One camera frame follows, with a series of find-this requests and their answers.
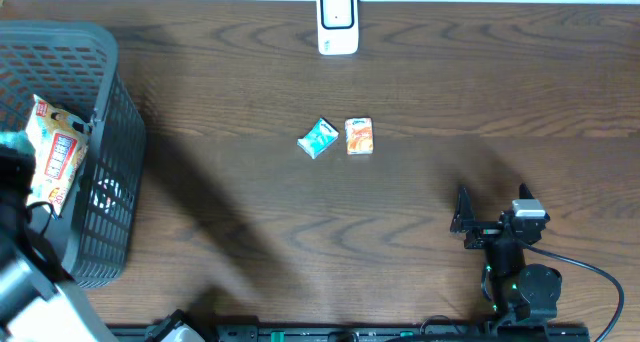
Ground orange tissue pack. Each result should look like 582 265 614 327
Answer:
345 117 374 155

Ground teal tissue pack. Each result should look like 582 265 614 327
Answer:
297 118 339 159

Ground yellow snack bag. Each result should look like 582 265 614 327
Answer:
25 95 93 215

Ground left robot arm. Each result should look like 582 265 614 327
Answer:
1 132 204 342

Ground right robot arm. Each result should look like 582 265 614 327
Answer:
450 184 562 334

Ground white barcode scanner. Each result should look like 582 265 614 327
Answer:
316 0 359 56

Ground grey plastic basket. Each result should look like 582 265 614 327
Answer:
1 20 146 288

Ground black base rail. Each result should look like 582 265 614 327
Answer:
107 323 591 342

